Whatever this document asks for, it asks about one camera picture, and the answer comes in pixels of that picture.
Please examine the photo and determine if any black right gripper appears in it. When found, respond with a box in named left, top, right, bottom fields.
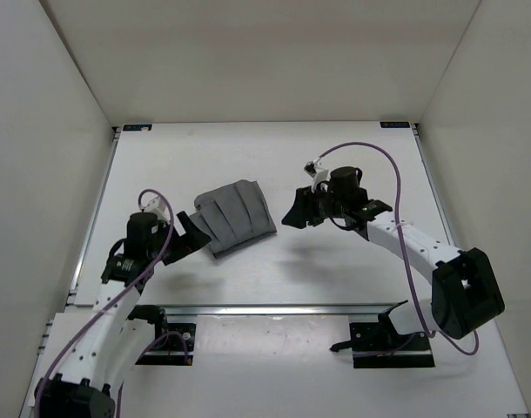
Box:
left=283, top=184, right=347, bottom=229

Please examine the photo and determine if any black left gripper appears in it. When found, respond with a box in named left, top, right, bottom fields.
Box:
left=151, top=207, right=213, bottom=262

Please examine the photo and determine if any grey pleated skirt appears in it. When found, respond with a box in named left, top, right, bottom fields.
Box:
left=190, top=179, right=277, bottom=259

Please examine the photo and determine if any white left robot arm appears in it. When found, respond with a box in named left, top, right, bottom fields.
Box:
left=34, top=210, right=211, bottom=417

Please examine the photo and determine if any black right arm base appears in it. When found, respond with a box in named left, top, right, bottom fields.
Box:
left=330, top=300, right=435, bottom=369

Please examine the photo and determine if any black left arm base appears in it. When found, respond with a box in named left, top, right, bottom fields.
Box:
left=128, top=305, right=197, bottom=367

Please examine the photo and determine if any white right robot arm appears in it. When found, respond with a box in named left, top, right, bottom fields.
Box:
left=282, top=163, right=505, bottom=349

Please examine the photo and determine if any blue label right corner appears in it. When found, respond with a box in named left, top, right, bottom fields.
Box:
left=380, top=121, right=411, bottom=129

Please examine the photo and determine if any blue label corner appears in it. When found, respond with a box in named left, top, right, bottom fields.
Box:
left=380, top=121, right=411, bottom=129
left=122, top=124, right=152, bottom=131

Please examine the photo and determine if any blue label left corner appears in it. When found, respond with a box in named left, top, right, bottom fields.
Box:
left=122, top=124, right=152, bottom=131

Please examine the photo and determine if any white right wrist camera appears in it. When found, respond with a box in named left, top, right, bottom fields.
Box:
left=304, top=158, right=329, bottom=192

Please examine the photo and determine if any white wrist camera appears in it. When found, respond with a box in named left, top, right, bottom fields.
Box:
left=304, top=158, right=329, bottom=192
left=140, top=197, right=170, bottom=223

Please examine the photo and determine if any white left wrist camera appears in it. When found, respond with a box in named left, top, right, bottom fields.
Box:
left=140, top=197, right=170, bottom=223

